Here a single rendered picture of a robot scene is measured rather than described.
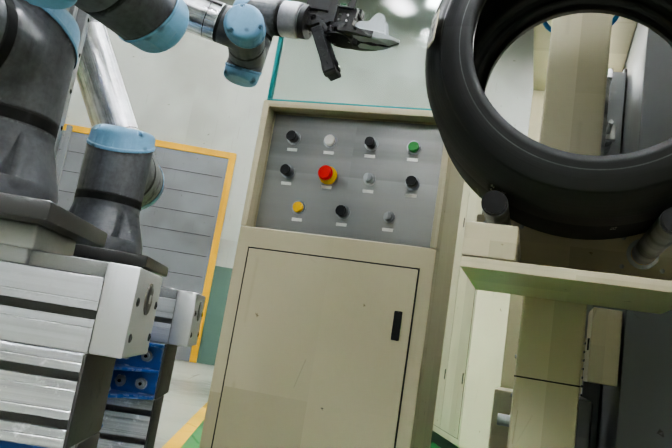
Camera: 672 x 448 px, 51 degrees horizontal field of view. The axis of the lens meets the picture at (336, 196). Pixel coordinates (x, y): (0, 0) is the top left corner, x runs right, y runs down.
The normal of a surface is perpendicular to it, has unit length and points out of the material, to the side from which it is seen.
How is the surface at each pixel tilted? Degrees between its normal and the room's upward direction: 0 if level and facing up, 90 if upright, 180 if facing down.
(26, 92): 90
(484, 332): 90
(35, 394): 90
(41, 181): 73
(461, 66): 93
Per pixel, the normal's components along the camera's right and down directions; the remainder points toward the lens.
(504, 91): 0.08, -0.18
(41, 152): 0.93, -0.22
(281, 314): -0.26, -0.23
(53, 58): 0.92, 0.07
